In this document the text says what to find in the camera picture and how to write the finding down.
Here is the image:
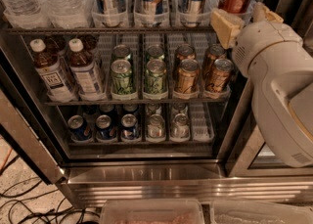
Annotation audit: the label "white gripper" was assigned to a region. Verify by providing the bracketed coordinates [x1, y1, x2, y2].
[210, 2, 303, 77]

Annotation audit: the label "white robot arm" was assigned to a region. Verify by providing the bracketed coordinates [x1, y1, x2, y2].
[210, 3, 313, 167]

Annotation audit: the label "left rear orange can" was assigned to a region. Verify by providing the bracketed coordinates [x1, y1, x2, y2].
[173, 43, 196, 70]

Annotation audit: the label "right front orange can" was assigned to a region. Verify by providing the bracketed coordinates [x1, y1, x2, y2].
[204, 59, 234, 99]

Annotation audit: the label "left front orange can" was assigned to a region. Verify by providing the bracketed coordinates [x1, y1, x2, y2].
[174, 59, 200, 95]

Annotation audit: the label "right rear green can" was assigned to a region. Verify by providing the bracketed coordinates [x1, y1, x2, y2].
[146, 44, 165, 61]

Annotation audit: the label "green can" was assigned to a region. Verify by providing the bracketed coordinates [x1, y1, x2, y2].
[111, 59, 136, 100]
[112, 44, 133, 64]
[146, 44, 165, 61]
[144, 59, 168, 99]

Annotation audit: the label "right front green can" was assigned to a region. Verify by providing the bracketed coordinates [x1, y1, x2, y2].
[144, 59, 168, 99]

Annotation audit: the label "right front silver can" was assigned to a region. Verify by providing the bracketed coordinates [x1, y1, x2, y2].
[170, 113, 190, 142]

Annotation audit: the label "left rear green can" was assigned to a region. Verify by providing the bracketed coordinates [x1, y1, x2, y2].
[112, 44, 133, 64]

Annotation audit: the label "stainless steel fridge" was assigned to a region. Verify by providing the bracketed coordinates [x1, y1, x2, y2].
[0, 0, 313, 208]

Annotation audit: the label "left front silver can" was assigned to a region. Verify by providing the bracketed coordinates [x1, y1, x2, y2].
[147, 114, 165, 142]

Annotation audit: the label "left front green can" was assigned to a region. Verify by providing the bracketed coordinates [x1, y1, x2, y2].
[111, 59, 136, 100]

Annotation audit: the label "right blue pepsi can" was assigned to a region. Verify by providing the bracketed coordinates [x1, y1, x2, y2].
[121, 113, 140, 141]

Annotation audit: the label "blue pepsi can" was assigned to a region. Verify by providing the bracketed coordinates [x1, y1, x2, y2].
[96, 114, 116, 142]
[121, 113, 140, 141]
[67, 115, 92, 142]

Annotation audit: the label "middle blue pepsi can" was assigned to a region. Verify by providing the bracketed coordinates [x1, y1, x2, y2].
[96, 114, 116, 142]

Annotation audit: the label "left blue pepsi can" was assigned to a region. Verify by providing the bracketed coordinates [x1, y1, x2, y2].
[67, 115, 92, 142]

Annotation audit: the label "open fridge door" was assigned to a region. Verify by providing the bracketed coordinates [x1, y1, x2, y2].
[0, 68, 65, 184]

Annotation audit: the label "right iced tea bottle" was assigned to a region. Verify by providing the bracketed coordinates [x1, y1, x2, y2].
[68, 38, 105, 101]

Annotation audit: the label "iced tea bottle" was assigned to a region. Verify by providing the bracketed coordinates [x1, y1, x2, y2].
[30, 39, 76, 103]
[68, 38, 105, 101]

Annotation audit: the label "right clear plastic bin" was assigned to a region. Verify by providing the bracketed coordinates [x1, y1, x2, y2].
[210, 200, 313, 224]

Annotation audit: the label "clear plastic bin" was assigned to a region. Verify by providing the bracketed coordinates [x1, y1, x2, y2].
[100, 199, 204, 224]
[210, 200, 313, 224]

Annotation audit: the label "left iced tea bottle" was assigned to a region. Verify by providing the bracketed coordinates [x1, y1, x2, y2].
[30, 39, 76, 103]

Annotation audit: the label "left clear plastic bin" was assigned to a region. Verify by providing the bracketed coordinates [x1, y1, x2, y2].
[100, 199, 204, 224]

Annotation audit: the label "left clear water bottle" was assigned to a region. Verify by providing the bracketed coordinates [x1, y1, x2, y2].
[1, 0, 50, 29]

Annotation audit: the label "orange floor cable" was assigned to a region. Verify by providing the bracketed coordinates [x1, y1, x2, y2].
[0, 148, 14, 174]

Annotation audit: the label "black floor cables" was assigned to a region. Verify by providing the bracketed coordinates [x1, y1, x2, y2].
[0, 156, 101, 224]

